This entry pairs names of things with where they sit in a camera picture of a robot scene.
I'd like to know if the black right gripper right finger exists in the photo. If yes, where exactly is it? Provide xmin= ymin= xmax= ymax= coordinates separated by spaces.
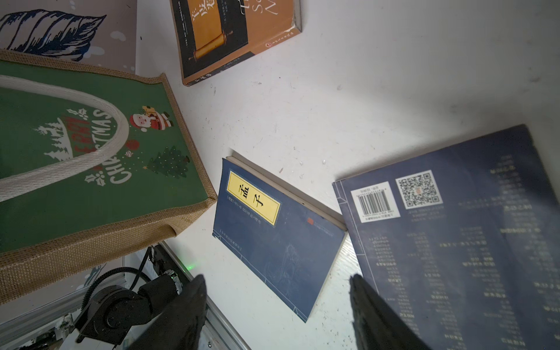
xmin=349 ymin=274 xmax=430 ymax=350

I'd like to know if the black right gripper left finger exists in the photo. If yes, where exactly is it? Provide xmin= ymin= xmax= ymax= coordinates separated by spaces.
xmin=130 ymin=275 xmax=207 ymax=350

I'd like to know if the navy book with QR code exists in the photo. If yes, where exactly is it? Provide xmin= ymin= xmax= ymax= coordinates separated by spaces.
xmin=333 ymin=125 xmax=559 ymax=349

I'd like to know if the navy book yellow label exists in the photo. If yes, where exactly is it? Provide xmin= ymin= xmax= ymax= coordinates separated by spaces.
xmin=212 ymin=155 xmax=347 ymax=322

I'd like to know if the burlap canvas bag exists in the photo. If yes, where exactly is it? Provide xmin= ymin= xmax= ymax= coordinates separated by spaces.
xmin=1 ymin=50 xmax=217 ymax=303

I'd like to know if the brown cover book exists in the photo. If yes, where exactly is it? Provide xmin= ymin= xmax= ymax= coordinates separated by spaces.
xmin=171 ymin=0 xmax=303 ymax=86

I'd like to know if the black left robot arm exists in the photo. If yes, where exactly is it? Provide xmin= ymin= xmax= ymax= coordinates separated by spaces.
xmin=74 ymin=244 xmax=207 ymax=349

